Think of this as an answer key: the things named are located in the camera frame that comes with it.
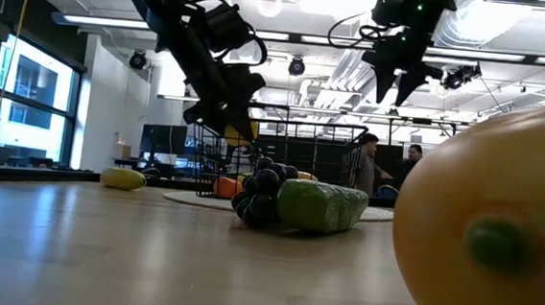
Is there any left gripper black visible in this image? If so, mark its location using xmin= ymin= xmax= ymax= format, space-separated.
xmin=180 ymin=59 xmax=268 ymax=143

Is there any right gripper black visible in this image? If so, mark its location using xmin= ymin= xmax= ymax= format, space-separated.
xmin=358 ymin=26 xmax=448 ymax=111

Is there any large yellow lemon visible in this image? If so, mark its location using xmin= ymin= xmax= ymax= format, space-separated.
xmin=222 ymin=118 xmax=260 ymax=150

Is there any dark purple grape bunch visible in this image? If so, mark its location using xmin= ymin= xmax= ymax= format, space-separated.
xmin=227 ymin=153 xmax=302 ymax=233

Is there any green cucumber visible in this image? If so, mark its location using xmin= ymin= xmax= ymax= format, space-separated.
xmin=274 ymin=177 xmax=371 ymax=237

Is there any yellow-orange mango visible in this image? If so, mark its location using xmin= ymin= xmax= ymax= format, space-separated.
xmin=386 ymin=87 xmax=545 ymax=305

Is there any black ceiling spotlight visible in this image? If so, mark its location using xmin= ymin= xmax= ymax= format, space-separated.
xmin=287 ymin=57 xmax=307 ymax=78
xmin=439 ymin=61 xmax=483 ymax=94
xmin=129 ymin=49 xmax=149 ymax=72

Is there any black computer monitor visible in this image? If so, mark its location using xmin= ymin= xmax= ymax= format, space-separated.
xmin=139 ymin=122 xmax=189 ymax=157

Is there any person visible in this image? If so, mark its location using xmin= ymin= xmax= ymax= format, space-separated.
xmin=399 ymin=142 xmax=425 ymax=183
xmin=353 ymin=131 xmax=398 ymax=199

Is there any white round plate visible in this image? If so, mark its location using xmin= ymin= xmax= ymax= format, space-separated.
xmin=161 ymin=188 xmax=394 ymax=224

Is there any blue chair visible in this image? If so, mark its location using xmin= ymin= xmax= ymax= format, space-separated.
xmin=377 ymin=183 xmax=400 ymax=200

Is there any cardboard box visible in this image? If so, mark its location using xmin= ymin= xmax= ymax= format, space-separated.
xmin=112 ymin=141 xmax=132 ymax=161

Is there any overhead light bar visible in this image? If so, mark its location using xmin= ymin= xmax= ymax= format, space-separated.
xmin=49 ymin=11 xmax=545 ymax=67

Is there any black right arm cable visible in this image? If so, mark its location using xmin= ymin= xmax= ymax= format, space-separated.
xmin=326 ymin=10 xmax=385 ymax=54

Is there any black wire basket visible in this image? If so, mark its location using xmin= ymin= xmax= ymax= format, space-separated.
xmin=188 ymin=112 xmax=370 ymax=209

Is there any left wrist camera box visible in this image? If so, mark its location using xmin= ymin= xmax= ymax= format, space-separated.
xmin=201 ymin=1 xmax=261 ymax=57

